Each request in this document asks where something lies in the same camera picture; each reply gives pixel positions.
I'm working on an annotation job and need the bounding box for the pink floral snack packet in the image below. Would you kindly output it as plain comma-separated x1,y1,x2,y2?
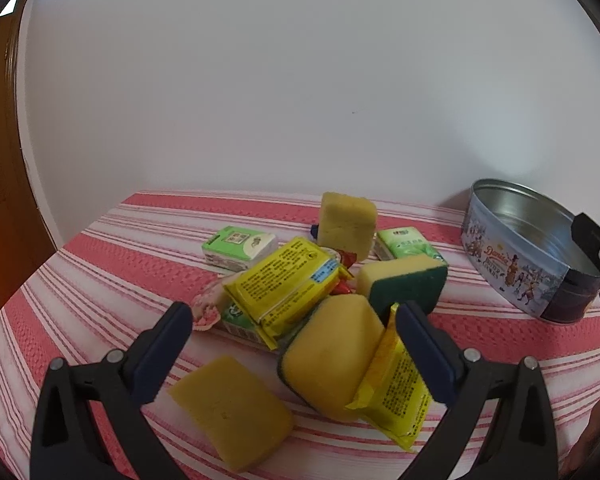
190,273,240,332

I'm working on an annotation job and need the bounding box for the yellow snack packet front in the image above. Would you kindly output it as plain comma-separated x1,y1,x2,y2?
346,304,432,451

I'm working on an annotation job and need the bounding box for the yellow snack packet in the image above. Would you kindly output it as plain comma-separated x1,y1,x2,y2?
346,304,432,451
226,237,339,347

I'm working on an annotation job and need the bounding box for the plain yellow sponge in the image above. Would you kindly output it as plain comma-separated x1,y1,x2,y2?
169,356,294,472

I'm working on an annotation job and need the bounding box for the yellow green scrub sponge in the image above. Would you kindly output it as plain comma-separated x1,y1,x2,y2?
355,254,448,318
277,294,385,422

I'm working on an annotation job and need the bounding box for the yellow green scrub sponge front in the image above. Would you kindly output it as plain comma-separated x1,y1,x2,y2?
277,294,385,422

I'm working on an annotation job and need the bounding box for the green tea tissue pack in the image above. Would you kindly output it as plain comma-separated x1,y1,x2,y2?
373,226,444,261

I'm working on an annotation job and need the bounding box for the red snack packet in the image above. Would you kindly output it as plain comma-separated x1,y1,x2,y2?
323,247,356,296

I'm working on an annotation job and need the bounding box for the round metal cookie tin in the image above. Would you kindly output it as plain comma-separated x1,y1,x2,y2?
460,179,600,324

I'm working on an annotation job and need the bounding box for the red white striped cloth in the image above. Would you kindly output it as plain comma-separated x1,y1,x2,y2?
0,192,600,479

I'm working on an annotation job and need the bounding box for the wooden door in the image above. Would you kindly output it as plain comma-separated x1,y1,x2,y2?
0,0,56,310

